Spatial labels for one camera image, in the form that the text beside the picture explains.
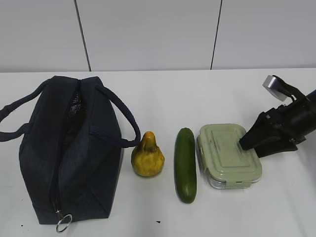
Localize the dark blue lunch bag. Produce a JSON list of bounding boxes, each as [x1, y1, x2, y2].
[[0, 76, 141, 225]]

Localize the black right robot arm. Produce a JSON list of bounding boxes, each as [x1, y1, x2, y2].
[[239, 91, 316, 158]]

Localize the green cucumber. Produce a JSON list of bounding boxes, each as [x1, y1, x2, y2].
[[174, 127, 197, 204]]

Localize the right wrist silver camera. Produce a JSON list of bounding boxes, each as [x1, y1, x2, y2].
[[262, 75, 291, 102]]

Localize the metal zipper pull ring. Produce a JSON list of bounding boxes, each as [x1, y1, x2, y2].
[[55, 214, 73, 233]]

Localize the yellow gourd toy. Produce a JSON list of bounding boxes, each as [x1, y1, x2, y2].
[[131, 131, 165, 177]]

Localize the green lid glass food container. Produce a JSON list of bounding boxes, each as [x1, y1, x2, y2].
[[197, 123, 262, 189]]

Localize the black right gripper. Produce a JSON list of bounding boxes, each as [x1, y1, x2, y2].
[[239, 97, 316, 158]]

